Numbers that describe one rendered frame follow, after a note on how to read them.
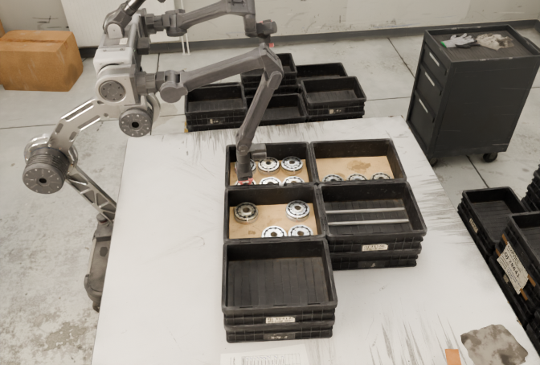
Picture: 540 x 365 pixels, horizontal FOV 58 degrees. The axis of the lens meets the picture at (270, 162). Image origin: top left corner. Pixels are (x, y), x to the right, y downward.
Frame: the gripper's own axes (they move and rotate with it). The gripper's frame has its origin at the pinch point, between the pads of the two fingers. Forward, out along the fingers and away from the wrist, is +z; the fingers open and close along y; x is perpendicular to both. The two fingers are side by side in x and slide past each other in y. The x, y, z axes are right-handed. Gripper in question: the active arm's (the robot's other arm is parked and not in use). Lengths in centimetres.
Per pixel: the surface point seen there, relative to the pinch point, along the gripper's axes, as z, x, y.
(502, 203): 60, -156, 19
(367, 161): 4, -61, 9
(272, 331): 11, 0, -67
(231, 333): 11, 14, -66
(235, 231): 4.1, 7.6, -23.4
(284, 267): 4.3, -9.0, -45.2
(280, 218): 4.1, -12.3, -19.7
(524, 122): 87, -244, 124
